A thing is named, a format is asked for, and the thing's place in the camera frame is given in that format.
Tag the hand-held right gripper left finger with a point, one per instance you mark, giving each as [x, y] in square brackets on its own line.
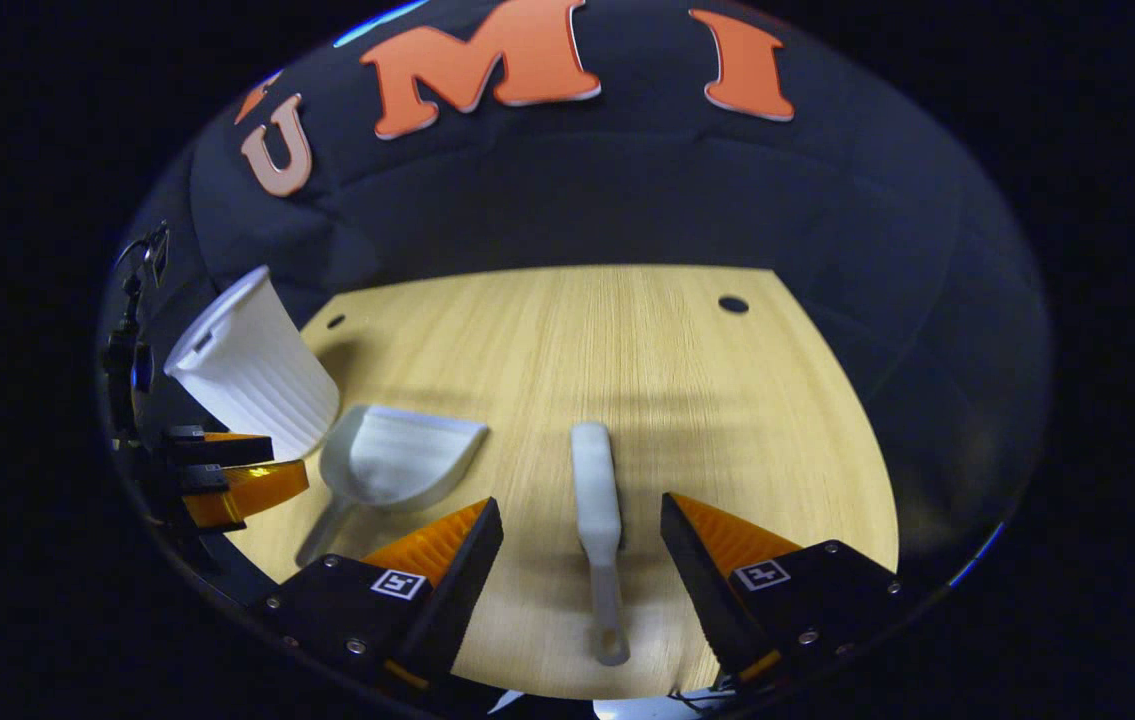
[452, 600]

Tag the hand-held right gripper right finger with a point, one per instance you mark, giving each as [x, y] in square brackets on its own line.
[702, 590]

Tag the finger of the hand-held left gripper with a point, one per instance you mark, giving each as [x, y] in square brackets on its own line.
[227, 450]
[257, 490]

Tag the white ribbed garbage bin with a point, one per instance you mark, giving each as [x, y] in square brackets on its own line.
[257, 380]

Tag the small grey broom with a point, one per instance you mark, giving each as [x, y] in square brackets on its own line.
[595, 490]

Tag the grey dustpan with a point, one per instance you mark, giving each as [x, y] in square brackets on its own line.
[402, 460]

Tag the wooden desktop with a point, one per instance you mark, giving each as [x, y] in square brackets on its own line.
[727, 400]

